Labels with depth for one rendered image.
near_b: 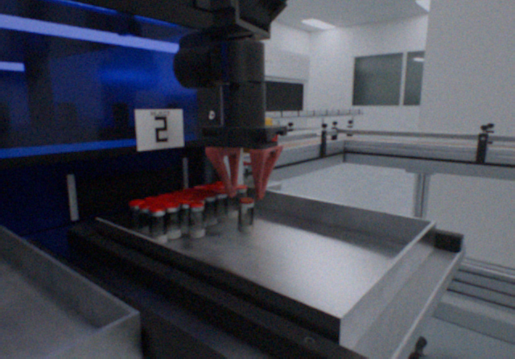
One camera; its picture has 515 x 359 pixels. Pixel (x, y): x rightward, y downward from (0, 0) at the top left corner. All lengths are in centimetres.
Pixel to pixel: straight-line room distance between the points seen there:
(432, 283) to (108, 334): 30
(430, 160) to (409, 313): 95
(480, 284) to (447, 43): 106
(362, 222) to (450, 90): 141
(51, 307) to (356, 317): 26
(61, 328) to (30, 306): 5
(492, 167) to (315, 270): 92
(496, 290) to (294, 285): 106
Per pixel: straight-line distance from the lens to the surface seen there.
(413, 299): 37
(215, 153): 46
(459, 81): 187
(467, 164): 125
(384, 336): 32
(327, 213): 54
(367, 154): 133
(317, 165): 118
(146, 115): 55
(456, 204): 191
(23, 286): 43
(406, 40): 887
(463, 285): 138
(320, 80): 961
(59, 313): 37
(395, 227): 50
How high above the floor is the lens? 106
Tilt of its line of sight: 11 degrees down
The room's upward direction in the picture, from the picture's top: straight up
